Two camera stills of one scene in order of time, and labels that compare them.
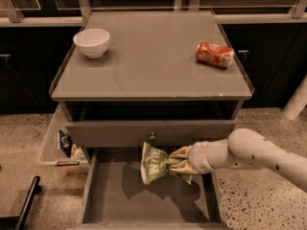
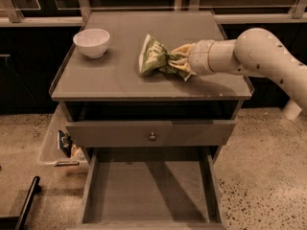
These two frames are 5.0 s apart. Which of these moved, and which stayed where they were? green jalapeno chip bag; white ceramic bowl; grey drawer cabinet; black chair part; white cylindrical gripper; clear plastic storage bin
Moved: green jalapeno chip bag; white cylindrical gripper
Stayed: white ceramic bowl; grey drawer cabinet; black chair part; clear plastic storage bin
